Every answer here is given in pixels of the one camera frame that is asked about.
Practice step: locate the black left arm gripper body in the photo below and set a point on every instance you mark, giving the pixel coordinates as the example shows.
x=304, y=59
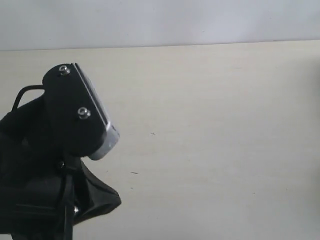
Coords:
x=40, y=151

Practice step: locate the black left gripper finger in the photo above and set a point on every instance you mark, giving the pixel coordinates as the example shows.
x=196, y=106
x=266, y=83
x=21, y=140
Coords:
x=92, y=197

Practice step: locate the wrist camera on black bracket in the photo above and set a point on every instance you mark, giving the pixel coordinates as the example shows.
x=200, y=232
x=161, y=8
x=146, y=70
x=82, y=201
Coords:
x=80, y=112

